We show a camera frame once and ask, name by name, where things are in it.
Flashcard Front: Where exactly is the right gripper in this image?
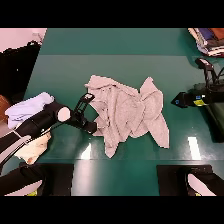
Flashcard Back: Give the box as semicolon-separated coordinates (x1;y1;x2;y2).
170;90;206;109

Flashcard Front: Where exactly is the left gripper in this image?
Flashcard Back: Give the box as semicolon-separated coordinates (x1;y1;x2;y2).
68;111;98;135

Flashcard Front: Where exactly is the grey T-shirt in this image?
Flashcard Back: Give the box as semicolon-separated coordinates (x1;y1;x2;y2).
84;74;171;160

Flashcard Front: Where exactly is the cream garment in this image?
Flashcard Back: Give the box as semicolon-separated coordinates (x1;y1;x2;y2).
14;131;53;166

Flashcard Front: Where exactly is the lavender garment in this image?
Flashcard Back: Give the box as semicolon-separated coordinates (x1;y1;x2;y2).
4;91;56;130

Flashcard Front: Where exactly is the heap of clothes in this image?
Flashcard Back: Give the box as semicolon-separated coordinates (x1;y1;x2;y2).
187;27;224;59

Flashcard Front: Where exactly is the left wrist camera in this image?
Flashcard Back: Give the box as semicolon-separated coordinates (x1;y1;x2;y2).
73;92;96;116

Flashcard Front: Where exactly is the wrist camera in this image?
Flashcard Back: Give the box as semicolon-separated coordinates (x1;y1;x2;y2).
73;92;96;116
195;57;217;88

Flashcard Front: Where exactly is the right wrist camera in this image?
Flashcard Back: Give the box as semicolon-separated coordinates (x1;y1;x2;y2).
195;57;217;88

